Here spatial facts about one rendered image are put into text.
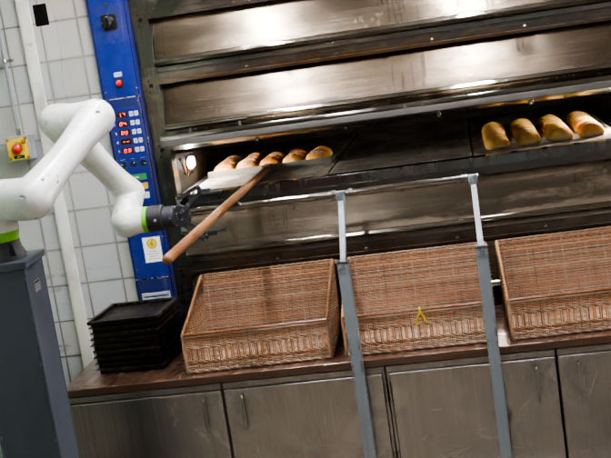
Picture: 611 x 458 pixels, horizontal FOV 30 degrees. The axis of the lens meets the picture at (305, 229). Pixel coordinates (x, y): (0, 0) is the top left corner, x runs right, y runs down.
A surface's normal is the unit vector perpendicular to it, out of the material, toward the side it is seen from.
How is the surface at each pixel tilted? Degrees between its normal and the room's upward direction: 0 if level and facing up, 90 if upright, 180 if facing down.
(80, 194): 90
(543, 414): 90
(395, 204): 70
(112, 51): 90
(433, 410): 90
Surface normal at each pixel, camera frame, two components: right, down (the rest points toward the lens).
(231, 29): -0.17, -0.15
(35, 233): -0.12, 0.19
